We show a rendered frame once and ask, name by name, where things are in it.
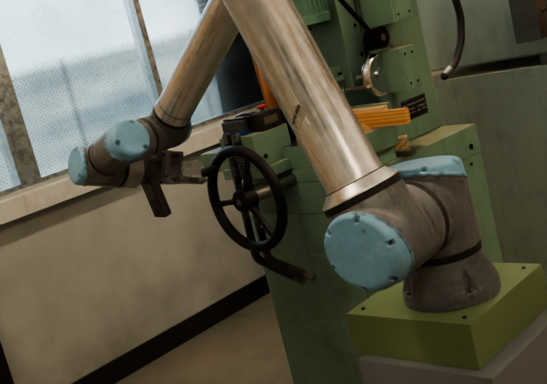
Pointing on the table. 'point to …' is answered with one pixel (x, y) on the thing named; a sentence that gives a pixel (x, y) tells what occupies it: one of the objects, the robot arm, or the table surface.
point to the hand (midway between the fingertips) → (202, 182)
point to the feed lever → (374, 37)
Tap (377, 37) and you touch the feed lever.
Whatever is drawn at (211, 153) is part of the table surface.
